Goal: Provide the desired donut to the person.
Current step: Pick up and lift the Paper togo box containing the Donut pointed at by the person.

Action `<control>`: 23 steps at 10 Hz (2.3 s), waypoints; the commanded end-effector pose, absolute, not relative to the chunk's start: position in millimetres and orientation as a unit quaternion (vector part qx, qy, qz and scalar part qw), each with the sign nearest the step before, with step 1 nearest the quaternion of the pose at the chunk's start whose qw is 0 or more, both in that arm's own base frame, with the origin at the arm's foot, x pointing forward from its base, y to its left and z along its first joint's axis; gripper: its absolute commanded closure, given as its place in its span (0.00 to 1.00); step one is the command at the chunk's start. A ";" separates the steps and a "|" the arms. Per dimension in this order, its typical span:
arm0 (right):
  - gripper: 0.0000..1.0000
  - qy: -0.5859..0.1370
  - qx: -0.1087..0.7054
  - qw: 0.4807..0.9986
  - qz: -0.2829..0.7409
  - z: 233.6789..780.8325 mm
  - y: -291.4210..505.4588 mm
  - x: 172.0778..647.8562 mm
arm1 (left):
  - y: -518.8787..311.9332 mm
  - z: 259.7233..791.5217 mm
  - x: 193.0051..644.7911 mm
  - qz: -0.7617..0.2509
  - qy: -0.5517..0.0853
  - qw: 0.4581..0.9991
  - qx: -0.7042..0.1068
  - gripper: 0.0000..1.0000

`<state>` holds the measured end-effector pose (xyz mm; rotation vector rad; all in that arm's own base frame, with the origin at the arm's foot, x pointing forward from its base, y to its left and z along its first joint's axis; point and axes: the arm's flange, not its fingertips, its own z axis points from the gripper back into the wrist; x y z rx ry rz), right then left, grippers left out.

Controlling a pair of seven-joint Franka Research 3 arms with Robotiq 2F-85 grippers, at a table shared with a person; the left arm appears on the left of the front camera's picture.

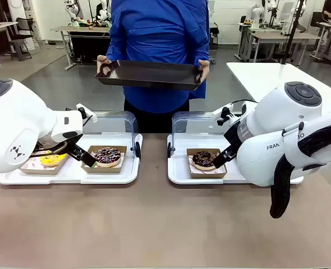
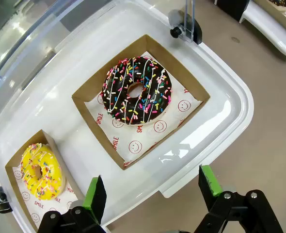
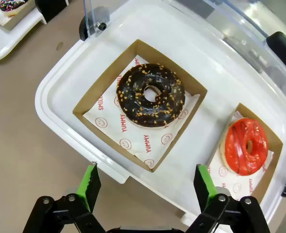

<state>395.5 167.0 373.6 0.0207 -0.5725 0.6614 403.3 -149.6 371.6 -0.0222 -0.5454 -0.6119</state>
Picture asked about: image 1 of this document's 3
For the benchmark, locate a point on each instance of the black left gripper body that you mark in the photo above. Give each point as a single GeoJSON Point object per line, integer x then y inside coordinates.
{"type": "Point", "coordinates": [75, 151]}

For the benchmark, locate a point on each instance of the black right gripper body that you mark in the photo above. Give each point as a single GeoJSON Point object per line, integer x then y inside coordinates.
{"type": "Point", "coordinates": [233, 134]}

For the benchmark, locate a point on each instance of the yellow glazed donut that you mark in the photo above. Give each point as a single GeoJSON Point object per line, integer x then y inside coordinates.
{"type": "Point", "coordinates": [53, 160]}

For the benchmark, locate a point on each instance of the cardboard box of yellow donut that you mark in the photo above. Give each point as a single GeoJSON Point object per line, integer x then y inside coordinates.
{"type": "Point", "coordinates": [50, 169]}

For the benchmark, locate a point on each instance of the black serving tray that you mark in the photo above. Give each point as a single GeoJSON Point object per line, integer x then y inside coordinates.
{"type": "Point", "coordinates": [151, 74]}

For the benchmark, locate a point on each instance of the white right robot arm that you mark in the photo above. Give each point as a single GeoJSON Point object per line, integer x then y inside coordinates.
{"type": "Point", "coordinates": [277, 134]}

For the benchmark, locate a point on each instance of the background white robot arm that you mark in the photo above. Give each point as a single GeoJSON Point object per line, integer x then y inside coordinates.
{"type": "Point", "coordinates": [258, 14]}
{"type": "Point", "coordinates": [102, 9]}

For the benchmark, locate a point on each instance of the person right forearm blue sleeve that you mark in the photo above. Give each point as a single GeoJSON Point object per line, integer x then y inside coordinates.
{"type": "Point", "coordinates": [113, 47]}

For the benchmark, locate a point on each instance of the person left forearm blue sleeve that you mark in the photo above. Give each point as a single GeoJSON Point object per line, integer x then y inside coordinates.
{"type": "Point", "coordinates": [202, 47]}

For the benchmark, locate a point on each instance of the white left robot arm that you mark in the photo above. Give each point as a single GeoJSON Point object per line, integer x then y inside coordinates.
{"type": "Point", "coordinates": [16, 126]}

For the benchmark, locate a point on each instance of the cardboard box of drizzle donut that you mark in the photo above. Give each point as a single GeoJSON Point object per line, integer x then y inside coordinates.
{"type": "Point", "coordinates": [98, 169]}

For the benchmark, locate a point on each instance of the chocolate donut with sprinkles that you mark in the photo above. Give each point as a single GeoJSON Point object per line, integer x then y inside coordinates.
{"type": "Point", "coordinates": [203, 161]}

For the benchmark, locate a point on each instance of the cardboard box of chocolate donut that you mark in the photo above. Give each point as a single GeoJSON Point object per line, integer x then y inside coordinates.
{"type": "Point", "coordinates": [207, 174]}

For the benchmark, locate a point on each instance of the chocolate donut white drizzle sprinkles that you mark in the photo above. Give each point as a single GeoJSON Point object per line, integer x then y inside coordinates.
{"type": "Point", "coordinates": [108, 157]}

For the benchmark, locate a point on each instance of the person black trousers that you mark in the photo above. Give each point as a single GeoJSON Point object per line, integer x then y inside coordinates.
{"type": "Point", "coordinates": [154, 120]}

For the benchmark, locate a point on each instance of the person torso blue shirt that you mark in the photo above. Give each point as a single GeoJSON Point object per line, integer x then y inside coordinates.
{"type": "Point", "coordinates": [160, 33]}

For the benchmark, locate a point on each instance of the person left hand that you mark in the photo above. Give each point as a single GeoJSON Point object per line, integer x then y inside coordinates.
{"type": "Point", "coordinates": [206, 68]}

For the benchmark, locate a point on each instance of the person right hand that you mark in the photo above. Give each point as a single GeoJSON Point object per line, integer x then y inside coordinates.
{"type": "Point", "coordinates": [102, 60]}

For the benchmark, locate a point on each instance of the white display case base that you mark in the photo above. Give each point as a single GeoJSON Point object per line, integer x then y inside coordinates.
{"type": "Point", "coordinates": [70, 175]}
{"type": "Point", "coordinates": [179, 165]}

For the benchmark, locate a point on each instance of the clear display case lid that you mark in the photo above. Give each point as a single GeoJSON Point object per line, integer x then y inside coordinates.
{"type": "Point", "coordinates": [120, 123]}
{"type": "Point", "coordinates": [193, 120]}

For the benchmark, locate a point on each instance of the white side table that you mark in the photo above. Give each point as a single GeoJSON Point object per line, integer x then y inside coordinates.
{"type": "Point", "coordinates": [255, 75]}

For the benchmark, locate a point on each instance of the beige background workbench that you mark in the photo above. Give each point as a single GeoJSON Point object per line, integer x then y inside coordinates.
{"type": "Point", "coordinates": [277, 37]}

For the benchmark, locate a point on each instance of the background table black panel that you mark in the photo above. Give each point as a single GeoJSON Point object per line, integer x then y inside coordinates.
{"type": "Point", "coordinates": [87, 42]}

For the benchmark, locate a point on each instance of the black tripod pole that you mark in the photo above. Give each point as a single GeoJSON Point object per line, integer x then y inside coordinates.
{"type": "Point", "coordinates": [291, 33]}

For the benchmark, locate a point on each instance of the grey background chair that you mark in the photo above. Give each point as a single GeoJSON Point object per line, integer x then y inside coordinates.
{"type": "Point", "coordinates": [21, 42]}

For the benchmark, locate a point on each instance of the background white robot green base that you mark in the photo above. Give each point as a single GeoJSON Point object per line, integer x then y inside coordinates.
{"type": "Point", "coordinates": [71, 14]}

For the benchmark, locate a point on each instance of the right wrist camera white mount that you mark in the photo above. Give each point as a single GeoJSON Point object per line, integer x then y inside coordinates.
{"type": "Point", "coordinates": [224, 115]}

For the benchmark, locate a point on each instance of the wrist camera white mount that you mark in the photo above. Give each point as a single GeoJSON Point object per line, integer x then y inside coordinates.
{"type": "Point", "coordinates": [224, 115]}
{"type": "Point", "coordinates": [87, 113]}

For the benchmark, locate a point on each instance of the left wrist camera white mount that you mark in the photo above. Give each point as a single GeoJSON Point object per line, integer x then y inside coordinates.
{"type": "Point", "coordinates": [87, 113]}

